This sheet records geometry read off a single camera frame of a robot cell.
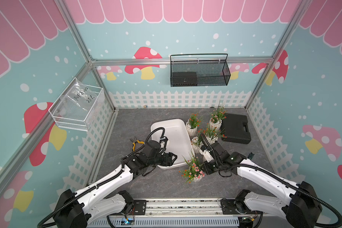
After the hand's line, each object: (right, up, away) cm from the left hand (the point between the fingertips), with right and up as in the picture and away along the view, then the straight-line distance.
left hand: (172, 159), depth 77 cm
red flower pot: (+25, +12, +16) cm, 32 cm away
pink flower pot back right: (+30, +24, +18) cm, 42 cm away
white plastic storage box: (0, +9, +30) cm, 31 cm away
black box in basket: (+7, +47, +11) cm, 49 cm away
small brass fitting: (-25, +34, +47) cm, 63 cm away
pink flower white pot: (+11, -6, -5) cm, 14 cm away
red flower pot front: (+15, +7, +12) cm, 20 cm away
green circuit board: (-23, -31, -5) cm, 39 cm away
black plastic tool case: (+44, +16, +22) cm, 51 cm away
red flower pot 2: (+14, +19, +19) cm, 30 cm away
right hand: (+17, -6, +3) cm, 18 cm away
